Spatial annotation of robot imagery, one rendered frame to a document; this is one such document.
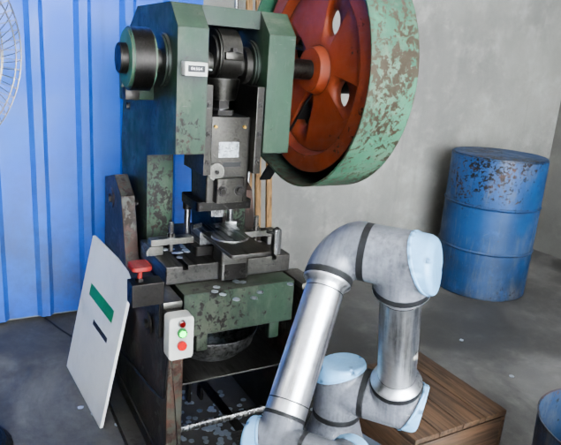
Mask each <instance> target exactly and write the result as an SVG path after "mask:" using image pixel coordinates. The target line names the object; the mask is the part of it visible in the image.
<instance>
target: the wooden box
mask: <svg viewBox="0 0 561 445"><path fill-rule="evenodd" d="M417 370H418V371H419V373H420V374H421V378H422V381H423V382H425V383H426V384H428V385H429V392H428V397H427V401H426V403H425V407H424V410H423V413H422V416H421V421H420V424H419V426H418V429H417V430H416V431H415V432H413V433H409V432H406V431H399V430H397V429H396V428H393V427H390V426H385V425H382V424H379V423H376V422H373V421H370V420H367V419H362V418H360V427H361V432H362V433H363V434H365V435H366V436H367V437H369V438H371V439H372V440H374V441H377V442H378V443H380V444H382V445H498V444H500V440H501V435H502V431H503V426H504V418H505V414H506V409H505V408H503V407H502V406H500V405H499V404H497V403H495V402H494V401H492V400H491V399H489V398H488V397H486V396H485V395H483V394H482V393H481V392H479V391H478V390H476V389H475V388H473V387H471V386H470V385H468V384H467V383H465V382H464V381H462V380H461V379H460V378H458V377H457V376H455V375H454V374H452V373H450V372H449V371H447V370H446V369H444V368H443V367H441V366H440V365H438V364H437V363H436V362H435V361H433V360H432V359H430V358H428V357H427V356H425V355H424V354H422V353H421V352H418V362H417Z"/></svg>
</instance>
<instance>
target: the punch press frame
mask: <svg viewBox="0 0 561 445"><path fill-rule="evenodd" d="M130 26H142V27H149V28H150V29H151V30H152V32H153V33H154V35H155V39H156V43H157V48H158V49H160V50H161V52H162V58H163V62H162V68H161V71H159V72H157V76H156V80H155V84H154V100H138V101H134V100H125V99H123V114H122V133H121V150H122V174H127V175H128V177H129V180H130V183H131V186H132V189H133V193H134V198H135V210H136V223H137V234H138V247H139V258H140V260H143V258H142V257H141V256H140V241H141V240H142V239H148V238H150V237H160V236H167V233H168V232H169V222H172V197H173V155H204V154H205V140H206V115H207V89H208V77H198V76H185V75H181V61H190V62H203V63H208V39H209V30H210V29H211V28H212V27H223V28H232V29H235V30H236V31H237V32H238V33H239V35H240V38H241V41H242V44H243V47H248V48H249V49H250V50H251V52H252V55H253V60H254V69H253V74H252V77H251V79H250V80H249V82H248V83H247V84H245V85H250V86H258V87H265V92H264V106H263V121H262V149H261V154H267V153H288V144H289V131H290V120H291V107H292V84H293V73H294V60H295V49H296V35H295V33H294V31H293V28H292V24H291V22H290V20H289V18H288V15H287V14H282V13H274V12H265V11H251V10H243V9H235V8H227V7H220V6H212V5H204V4H189V3H181V2H173V1H169V2H163V3H157V4H145V5H139V6H137V9H136V11H135V13H134V16H133V20H132V22H131V25H130ZM208 213H209V211H201V212H198V211H195V210H193V209H192V222H190V233H191V225H192V224H195V223H202V224H206V223H209V224H211V225H212V227H213V223H225V221H227V210H224V216H221V217H214V216H210V215H209V214H208ZM232 280H234V279H232ZM232 280H226V281H221V280H219V279H214V280H207V281H199V282H192V283H179V284H172V285H170V287H171V288H172V289H173V290H174V291H175V292H176V294H177V295H178V296H179V297H180V298H181V300H182V301H183V304H182V307H181V308H182V310H187V311H188V312H189V313H190V314H191V315H192V316H193V318H194V322H193V336H194V339H193V348H194V349H195V350H196V351H205V350H206V349H207V345H208V334H211V333H216V332H222V331H226V330H232V329H237V328H246V327H252V326H257V325H262V324H266V330H265V335H266V337H267V338H271V337H276V336H278V324H279V321H287V320H291V319H292V301H293V291H294V280H293V279H292V278H291V277H289V276H288V275H287V274H286V273H284V272H283V271H277V272H269V273H262V274H255V275H248V276H247V277H246V278H239V279H237V280H239V281H246V283H234V282H233V281H232ZM287 283H293V285H287ZM215 285H217V286H220V288H219V289H215V288H213V286H215ZM212 290H218V293H213V292H211V291H212ZM258 290H262V291H263V293H262V294H258V293H257V292H256V291H258ZM219 293H225V294H226V296H220V295H219ZM252 296H254V297H257V299H251V297H252ZM233 298H239V299H240V301H235V300H232V299H233ZM265 406H266V404H263V405H259V406H255V407H252V408H248V409H244V410H241V411H235V412H231V413H227V414H224V415H220V416H216V417H213V418H209V419H203V420H199V421H195V422H192V423H188V424H184V425H181V433H183V432H187V431H191V430H194V429H198V428H202V427H205V426H212V425H214V424H218V423H222V422H225V421H229V420H233V419H239V418H243V417H246V416H250V415H254V414H257V413H261V412H264V410H265Z"/></svg>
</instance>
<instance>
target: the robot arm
mask: <svg viewBox="0 0 561 445"><path fill-rule="evenodd" d="M442 267H443V249H442V245H441V242H440V240H439V238H438V237H436V236H435V235H433V234H429V233H425V232H421V231H420V230H407V229H402V228H397V227H391V226H387V225H381V224H376V223H371V222H363V221H357V222H349V223H347V224H344V225H342V226H340V227H338V228H337V229H335V230H333V231H332V232H331V233H330V234H329V235H328V236H327V237H326V238H324V239H323V241H322V242H321V243H320V244H319V245H318V246H317V247H316V248H315V250H314V251H313V253H312V255H311V256H310V258H309V260H308V262H307V266H306V269H305V272H304V278H305V280H306V281H307V283H306V286H305V289H304V291H303V294H302V297H301V300H300V302H299V307H298V310H297V312H296V315H295V318H294V321H293V324H292V328H291V331H290V334H289V336H288V339H287V342H286V345H285V348H284V353H283V356H282V358H281V361H280V364H279V367H278V369H277V374H276V377H275V380H274V382H273V385H272V388H271V391H270V393H269V398H268V401H267V403H266V406H265V410H264V412H263V414H262V415H260V416H258V415H253V416H252V417H250V418H249V419H248V421H247V422H246V425H245V426H244V428H243V431H242V434H241V437H240V445H368V444H367V442H366V441H365V440H364V438H363V434H362V432H361V427H360V418H362V419H367V420H370V421H373V422H376V423H379V424H382V425H385V426H390V427H393V428H396V429H397V430H399V431H406V432H409V433H413V432H415V431H416V430H417V429H418V426H419V424H420V421H421V416H422V413H423V410H424V407H425V403H426V401H427V397H428V392H429V385H428V384H426V383H425V382H423V381H422V378H421V374H420V373H419V371H418V370H417V362H418V352H419V341H420V331H421V311H422V305H424V304H425V303H426V302H427V301H428V300H429V298H430V296H435V295H436V294H437V292H438V290H439V287H440V283H441V278H442ZM354 280H358V281H362V282H366V283H372V291H373V294H374V296H375V297H376V299H377V300H378V301H379V330H378V361H377V366H376V367H375V368H374V369H370V368H367V364H366V361H365V359H364V358H362V357H361V356H359V355H356V354H352V353H346V352H340V353H334V354H330V355H328V356H326V357H325V354H326V351H327V348H328V345H329V342H330V337H331V334H332V330H333V328H334V325H335V321H336V318H337V313H338V310H339V307H340V305H341V301H342V298H343V296H344V294H345V293H346V292H348V291H350V289H351V288H352V284H353V281H354ZM313 395H314V402H313V410H312V413H311V416H310V418H309V420H308V422H307V424H306V426H305V428H304V430H303V427H304V424H305V421H306V418H307V413H308V410H309V406H310V404H311V401H312V397H313Z"/></svg>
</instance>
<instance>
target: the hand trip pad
mask: <svg viewBox="0 0 561 445"><path fill-rule="evenodd" d="M128 267H129V268H130V269H131V271H132V272H134V273H137V278H139V279H141V278H142V272H148V271H151V270H152V265H151V264H150V263H149V262H148V261H147V260H130V261H128Z"/></svg>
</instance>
